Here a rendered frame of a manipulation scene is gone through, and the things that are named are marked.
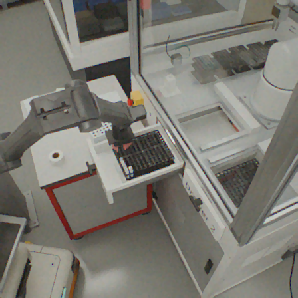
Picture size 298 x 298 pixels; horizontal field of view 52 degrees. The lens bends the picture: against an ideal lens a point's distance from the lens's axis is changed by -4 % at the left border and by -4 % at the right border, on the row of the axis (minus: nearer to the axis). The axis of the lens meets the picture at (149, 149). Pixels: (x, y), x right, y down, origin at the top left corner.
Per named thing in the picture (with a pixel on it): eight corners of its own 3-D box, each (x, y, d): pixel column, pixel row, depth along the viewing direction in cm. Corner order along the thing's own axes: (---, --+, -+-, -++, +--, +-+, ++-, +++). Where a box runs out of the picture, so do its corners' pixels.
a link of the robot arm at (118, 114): (56, 87, 66) (73, 134, 66) (80, 76, 65) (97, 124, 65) (112, 104, 109) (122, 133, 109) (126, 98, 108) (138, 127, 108)
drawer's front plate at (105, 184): (110, 204, 128) (106, 191, 120) (89, 153, 145) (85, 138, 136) (114, 203, 129) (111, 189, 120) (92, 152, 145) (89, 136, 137)
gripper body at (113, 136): (104, 134, 121) (103, 121, 115) (130, 128, 123) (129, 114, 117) (109, 147, 117) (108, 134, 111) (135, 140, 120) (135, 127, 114)
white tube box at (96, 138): (94, 143, 156) (94, 138, 153) (88, 132, 160) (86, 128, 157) (116, 134, 160) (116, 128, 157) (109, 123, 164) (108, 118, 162)
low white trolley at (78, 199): (72, 247, 200) (39, 186, 140) (50, 175, 235) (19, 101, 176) (153, 216, 214) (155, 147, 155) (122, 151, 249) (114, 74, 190)
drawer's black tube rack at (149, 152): (126, 183, 132) (126, 175, 127) (112, 153, 143) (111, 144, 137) (173, 166, 138) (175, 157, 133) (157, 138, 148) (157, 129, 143)
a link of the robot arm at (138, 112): (114, 102, 103) (122, 126, 103) (145, 92, 106) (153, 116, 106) (108, 110, 115) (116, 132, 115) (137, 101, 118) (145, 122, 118)
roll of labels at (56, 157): (49, 166, 147) (47, 161, 144) (51, 155, 151) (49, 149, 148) (64, 165, 147) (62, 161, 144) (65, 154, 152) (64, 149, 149)
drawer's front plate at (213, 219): (216, 241, 118) (221, 229, 109) (182, 183, 135) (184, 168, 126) (219, 239, 119) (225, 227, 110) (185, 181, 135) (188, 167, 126)
